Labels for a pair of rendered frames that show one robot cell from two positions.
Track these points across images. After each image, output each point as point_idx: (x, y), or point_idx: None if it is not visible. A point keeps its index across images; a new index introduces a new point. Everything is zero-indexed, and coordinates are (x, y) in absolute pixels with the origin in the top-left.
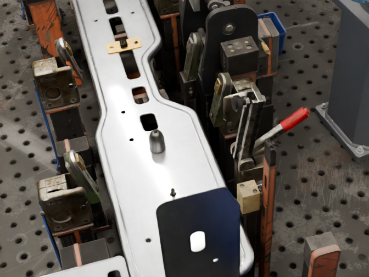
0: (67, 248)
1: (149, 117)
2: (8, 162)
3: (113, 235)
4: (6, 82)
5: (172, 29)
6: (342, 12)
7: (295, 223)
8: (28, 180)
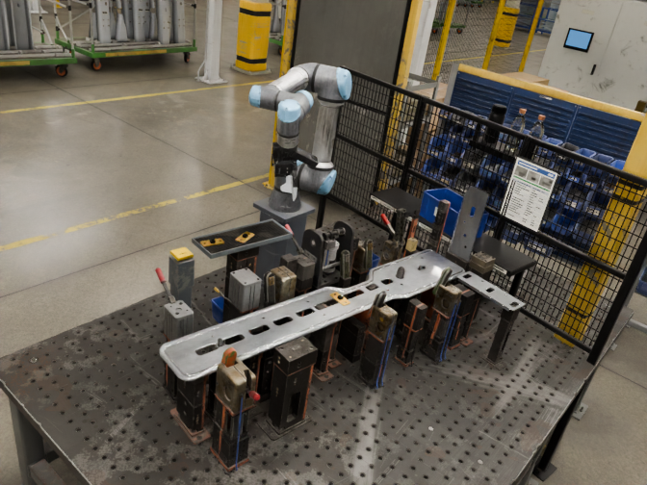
0: (464, 294)
1: None
2: (391, 414)
3: None
4: (322, 447)
5: None
6: (290, 222)
7: None
8: (397, 398)
